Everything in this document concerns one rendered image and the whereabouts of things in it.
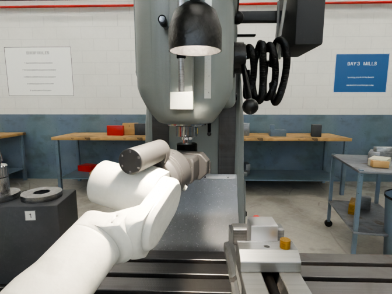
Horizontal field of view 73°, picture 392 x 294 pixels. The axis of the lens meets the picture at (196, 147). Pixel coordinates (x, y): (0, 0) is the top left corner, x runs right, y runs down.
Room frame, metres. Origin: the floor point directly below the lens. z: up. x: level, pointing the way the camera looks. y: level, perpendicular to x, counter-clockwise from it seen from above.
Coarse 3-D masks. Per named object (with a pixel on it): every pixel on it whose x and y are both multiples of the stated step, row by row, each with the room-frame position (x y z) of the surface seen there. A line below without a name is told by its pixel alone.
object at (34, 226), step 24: (24, 192) 0.62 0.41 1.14; (48, 192) 0.62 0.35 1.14; (72, 192) 0.67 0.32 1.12; (0, 216) 0.56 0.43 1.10; (24, 216) 0.57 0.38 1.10; (48, 216) 0.57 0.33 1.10; (72, 216) 0.65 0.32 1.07; (0, 240) 0.56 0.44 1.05; (24, 240) 0.56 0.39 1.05; (48, 240) 0.57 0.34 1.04; (0, 264) 0.56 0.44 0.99; (24, 264) 0.56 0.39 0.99
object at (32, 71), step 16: (16, 48) 4.90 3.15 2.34; (32, 48) 4.89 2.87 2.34; (48, 48) 4.88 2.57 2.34; (64, 48) 4.87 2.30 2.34; (16, 64) 4.90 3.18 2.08; (32, 64) 4.89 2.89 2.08; (48, 64) 4.88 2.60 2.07; (64, 64) 4.87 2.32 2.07; (336, 64) 4.71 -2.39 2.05; (352, 64) 4.70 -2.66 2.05; (368, 64) 4.69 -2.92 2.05; (384, 64) 4.69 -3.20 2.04; (16, 80) 4.90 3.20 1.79; (32, 80) 4.89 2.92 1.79; (48, 80) 4.88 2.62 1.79; (64, 80) 4.87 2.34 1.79; (336, 80) 4.71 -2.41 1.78; (352, 80) 4.70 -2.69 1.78; (368, 80) 4.69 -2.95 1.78; (384, 80) 4.68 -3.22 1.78
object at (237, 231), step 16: (240, 224) 0.64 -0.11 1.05; (240, 272) 0.51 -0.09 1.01; (256, 272) 0.50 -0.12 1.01; (272, 272) 0.55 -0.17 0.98; (288, 272) 0.50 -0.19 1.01; (240, 288) 0.50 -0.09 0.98; (256, 288) 0.45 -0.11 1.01; (272, 288) 0.47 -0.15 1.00; (288, 288) 0.45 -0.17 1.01; (304, 288) 0.45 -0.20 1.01
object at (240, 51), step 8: (240, 48) 0.61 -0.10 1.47; (240, 56) 0.60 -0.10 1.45; (240, 64) 0.61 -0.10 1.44; (240, 72) 0.63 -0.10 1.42; (248, 80) 0.56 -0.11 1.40; (248, 88) 0.54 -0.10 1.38; (248, 96) 0.52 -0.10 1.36; (248, 104) 0.49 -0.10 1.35; (256, 104) 0.49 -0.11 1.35; (248, 112) 0.50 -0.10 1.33
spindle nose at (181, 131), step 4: (176, 128) 0.58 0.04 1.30; (180, 128) 0.57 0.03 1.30; (184, 128) 0.57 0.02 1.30; (188, 128) 0.57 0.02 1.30; (192, 128) 0.57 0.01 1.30; (196, 128) 0.58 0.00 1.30; (176, 132) 0.58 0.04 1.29; (180, 132) 0.57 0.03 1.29; (184, 132) 0.57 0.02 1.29; (188, 132) 0.57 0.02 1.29; (192, 132) 0.57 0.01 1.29; (196, 132) 0.58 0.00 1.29; (180, 136) 0.57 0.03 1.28; (184, 136) 0.57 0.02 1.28; (188, 136) 0.57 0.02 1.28; (192, 136) 0.57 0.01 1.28
